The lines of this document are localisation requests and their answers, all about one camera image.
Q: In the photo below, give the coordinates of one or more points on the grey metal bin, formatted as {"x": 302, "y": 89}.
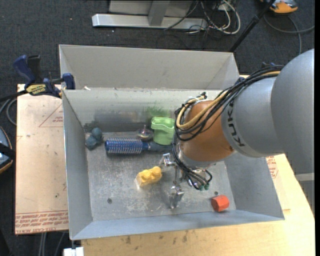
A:
{"x": 120, "y": 180}

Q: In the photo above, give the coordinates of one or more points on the green plastic cup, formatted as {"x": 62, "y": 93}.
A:
{"x": 162, "y": 131}

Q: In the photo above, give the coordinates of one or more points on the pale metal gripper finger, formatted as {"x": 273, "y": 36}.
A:
{"x": 176, "y": 196}
{"x": 167, "y": 160}

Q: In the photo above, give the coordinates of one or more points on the red-orange faceted block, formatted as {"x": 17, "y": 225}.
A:
{"x": 220, "y": 203}

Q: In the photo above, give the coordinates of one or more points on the yellow toy building block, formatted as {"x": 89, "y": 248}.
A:
{"x": 148, "y": 176}

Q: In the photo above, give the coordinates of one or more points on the brown cardboard board, red print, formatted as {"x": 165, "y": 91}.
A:
{"x": 40, "y": 162}

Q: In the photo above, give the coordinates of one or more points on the blue round hair brush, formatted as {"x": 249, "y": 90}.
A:
{"x": 123, "y": 146}

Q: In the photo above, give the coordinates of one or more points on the dark teal toy animal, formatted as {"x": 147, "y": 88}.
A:
{"x": 93, "y": 138}

